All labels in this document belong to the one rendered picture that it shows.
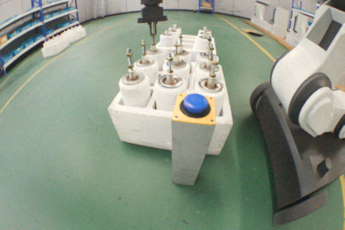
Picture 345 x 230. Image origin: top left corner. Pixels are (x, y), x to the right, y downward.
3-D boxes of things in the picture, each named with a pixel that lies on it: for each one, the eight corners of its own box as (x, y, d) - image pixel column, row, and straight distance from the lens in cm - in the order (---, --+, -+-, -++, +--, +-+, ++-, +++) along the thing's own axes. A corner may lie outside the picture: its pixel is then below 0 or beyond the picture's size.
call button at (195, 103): (206, 102, 27) (208, 93, 26) (206, 118, 24) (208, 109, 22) (184, 100, 27) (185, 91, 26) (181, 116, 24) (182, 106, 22)
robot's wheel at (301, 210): (300, 203, 69) (335, 182, 57) (301, 214, 69) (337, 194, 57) (262, 217, 57) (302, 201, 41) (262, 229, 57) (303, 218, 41)
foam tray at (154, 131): (215, 93, 83) (220, 64, 75) (218, 155, 57) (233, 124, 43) (147, 86, 87) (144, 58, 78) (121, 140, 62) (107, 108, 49)
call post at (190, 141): (195, 167, 53) (214, 97, 28) (193, 186, 50) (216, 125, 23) (175, 165, 53) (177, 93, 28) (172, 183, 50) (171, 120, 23)
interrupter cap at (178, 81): (188, 82, 43) (188, 79, 43) (170, 92, 39) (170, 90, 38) (170, 73, 48) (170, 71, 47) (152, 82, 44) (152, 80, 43)
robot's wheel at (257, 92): (274, 112, 88) (288, 83, 79) (276, 119, 85) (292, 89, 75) (244, 110, 78) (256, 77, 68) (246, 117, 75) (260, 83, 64)
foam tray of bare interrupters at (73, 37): (86, 35, 321) (84, 27, 319) (75, 42, 292) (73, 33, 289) (73, 38, 346) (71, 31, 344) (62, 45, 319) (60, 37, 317)
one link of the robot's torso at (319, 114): (339, 88, 81) (281, 39, 43) (360, 119, 74) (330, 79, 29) (324, 113, 82) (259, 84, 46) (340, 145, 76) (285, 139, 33)
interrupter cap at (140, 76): (117, 85, 45) (117, 83, 45) (126, 72, 51) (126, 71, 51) (140, 86, 42) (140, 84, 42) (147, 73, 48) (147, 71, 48)
